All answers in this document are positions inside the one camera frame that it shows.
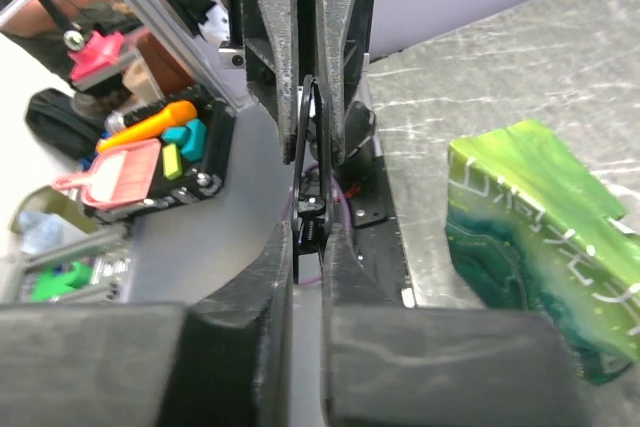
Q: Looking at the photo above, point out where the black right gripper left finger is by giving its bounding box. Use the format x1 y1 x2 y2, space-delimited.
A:
1 222 293 426

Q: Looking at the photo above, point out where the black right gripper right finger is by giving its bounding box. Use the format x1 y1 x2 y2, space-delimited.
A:
322 225 588 426

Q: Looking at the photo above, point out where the green cat litter bag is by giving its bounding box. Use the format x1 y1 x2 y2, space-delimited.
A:
445 120 639 385

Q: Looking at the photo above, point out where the pink toy dustpan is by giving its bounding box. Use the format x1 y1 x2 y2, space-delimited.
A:
52 139 161 210

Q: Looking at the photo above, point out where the black tray of toys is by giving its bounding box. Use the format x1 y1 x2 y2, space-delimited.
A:
84 84 236 224

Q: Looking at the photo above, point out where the orange toy carrot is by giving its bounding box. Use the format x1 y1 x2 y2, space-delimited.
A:
96 100 198 153

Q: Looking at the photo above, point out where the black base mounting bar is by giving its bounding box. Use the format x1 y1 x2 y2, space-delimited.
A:
227 0 415 307

